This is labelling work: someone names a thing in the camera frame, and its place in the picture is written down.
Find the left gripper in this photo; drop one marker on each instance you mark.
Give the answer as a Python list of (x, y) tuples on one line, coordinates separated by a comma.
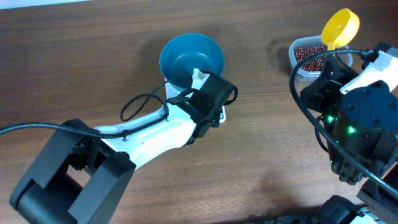
[(205, 123)]

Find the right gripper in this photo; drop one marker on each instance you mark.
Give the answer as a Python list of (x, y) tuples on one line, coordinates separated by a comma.
[(329, 70)]

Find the yellow measuring scoop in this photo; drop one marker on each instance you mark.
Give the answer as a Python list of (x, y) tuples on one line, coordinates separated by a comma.
[(340, 29)]

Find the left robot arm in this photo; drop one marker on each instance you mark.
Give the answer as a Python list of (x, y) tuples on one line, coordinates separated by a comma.
[(81, 173)]

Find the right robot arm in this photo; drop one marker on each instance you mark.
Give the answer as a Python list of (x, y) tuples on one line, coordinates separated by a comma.
[(354, 115)]

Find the white digital kitchen scale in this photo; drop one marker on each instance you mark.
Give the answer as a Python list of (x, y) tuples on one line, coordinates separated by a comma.
[(172, 90)]

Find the teal plastic bowl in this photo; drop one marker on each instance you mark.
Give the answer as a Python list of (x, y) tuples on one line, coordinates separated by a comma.
[(186, 52)]

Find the clear plastic container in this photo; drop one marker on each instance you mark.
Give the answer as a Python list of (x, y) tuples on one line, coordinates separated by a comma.
[(302, 48)]

